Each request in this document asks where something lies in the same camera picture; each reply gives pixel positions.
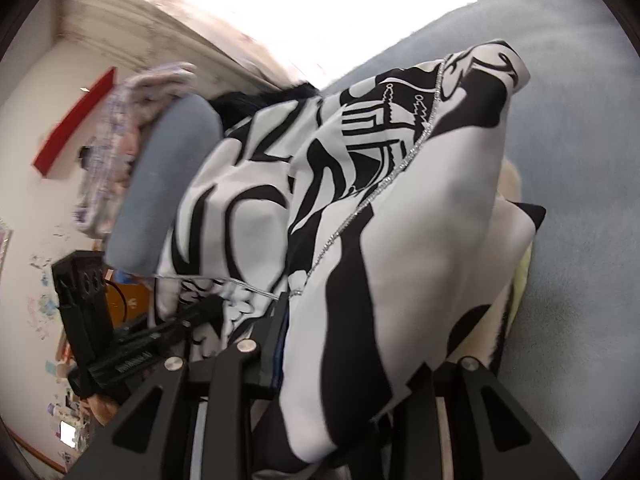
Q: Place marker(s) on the black white graffiti print garment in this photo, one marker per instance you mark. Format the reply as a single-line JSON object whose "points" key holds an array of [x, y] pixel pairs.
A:
{"points": [[369, 208]]}

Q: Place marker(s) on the black clothes pile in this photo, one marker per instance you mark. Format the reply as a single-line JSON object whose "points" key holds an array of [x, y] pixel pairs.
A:
{"points": [[233, 107]]}

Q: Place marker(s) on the pink patterned folded blanket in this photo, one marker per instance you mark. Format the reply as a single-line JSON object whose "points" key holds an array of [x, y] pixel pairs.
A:
{"points": [[109, 158]]}

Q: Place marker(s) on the light green folded garment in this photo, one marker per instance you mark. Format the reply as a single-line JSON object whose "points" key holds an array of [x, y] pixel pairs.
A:
{"points": [[519, 282]]}

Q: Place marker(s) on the cream folded garment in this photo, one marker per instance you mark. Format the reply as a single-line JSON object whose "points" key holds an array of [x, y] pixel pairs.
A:
{"points": [[500, 255]]}

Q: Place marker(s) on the blue-grey bed sheet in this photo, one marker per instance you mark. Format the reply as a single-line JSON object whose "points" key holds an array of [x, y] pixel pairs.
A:
{"points": [[572, 357]]}

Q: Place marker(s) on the red wall strip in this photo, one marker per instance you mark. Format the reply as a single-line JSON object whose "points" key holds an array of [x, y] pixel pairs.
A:
{"points": [[63, 131]]}

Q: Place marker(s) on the black device on nightstand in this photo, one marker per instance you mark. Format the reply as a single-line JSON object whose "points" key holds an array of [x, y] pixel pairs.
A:
{"points": [[110, 360]]}

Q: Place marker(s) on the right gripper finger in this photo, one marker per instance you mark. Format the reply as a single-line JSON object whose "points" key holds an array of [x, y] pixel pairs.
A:
{"points": [[269, 331]]}

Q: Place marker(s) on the white floral curtain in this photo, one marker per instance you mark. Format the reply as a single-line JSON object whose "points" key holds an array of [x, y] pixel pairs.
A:
{"points": [[275, 41]]}

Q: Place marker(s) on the blue-grey pillow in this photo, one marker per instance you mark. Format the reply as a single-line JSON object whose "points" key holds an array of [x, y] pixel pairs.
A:
{"points": [[179, 142]]}

